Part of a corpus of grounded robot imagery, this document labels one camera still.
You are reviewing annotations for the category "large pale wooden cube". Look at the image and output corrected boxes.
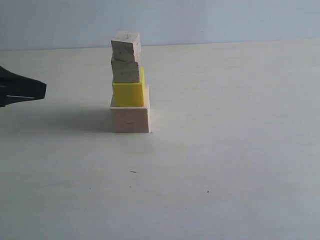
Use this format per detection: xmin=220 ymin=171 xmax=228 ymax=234
xmin=109 ymin=84 xmax=150 ymax=133

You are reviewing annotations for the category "small pale wooden cube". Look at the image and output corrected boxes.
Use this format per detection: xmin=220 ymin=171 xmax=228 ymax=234
xmin=111 ymin=31 xmax=142 ymax=62

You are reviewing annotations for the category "medium plywood cube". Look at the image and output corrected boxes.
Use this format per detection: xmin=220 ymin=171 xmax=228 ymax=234
xmin=110 ymin=54 xmax=141 ymax=83

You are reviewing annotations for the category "yellow cube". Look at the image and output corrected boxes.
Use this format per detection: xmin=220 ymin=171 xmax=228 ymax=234
xmin=112 ymin=67 xmax=146 ymax=107

